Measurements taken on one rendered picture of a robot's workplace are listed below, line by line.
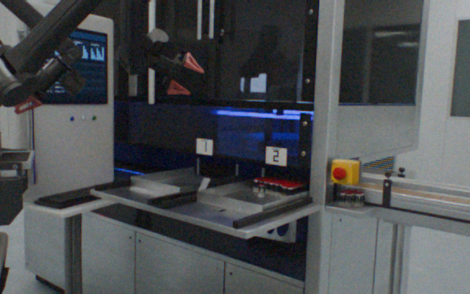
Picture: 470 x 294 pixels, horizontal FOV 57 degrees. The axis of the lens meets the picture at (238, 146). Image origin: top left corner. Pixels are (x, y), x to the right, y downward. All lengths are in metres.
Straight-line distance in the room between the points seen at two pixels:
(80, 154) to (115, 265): 0.64
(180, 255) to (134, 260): 0.33
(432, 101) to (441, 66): 0.44
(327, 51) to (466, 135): 4.65
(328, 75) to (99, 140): 1.08
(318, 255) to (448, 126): 4.65
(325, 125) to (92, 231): 1.45
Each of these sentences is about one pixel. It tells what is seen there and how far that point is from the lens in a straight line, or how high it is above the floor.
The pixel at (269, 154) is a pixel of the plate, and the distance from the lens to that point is 1.54.
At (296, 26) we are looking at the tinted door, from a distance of 1.51.
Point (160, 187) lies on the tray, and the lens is 1.55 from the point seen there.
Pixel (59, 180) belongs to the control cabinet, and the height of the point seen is 0.86.
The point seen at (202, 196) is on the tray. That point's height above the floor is 0.90.
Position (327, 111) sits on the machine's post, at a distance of 1.42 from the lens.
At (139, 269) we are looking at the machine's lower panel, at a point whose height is 0.40.
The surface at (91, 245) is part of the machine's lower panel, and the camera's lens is 2.46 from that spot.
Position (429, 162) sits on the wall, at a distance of 6.10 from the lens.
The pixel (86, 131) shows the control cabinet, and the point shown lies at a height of 1.05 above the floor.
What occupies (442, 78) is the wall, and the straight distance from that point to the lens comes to 6.04.
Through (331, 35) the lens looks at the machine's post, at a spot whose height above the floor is 1.42.
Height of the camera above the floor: 1.22
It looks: 7 degrees down
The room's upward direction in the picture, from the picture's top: 2 degrees clockwise
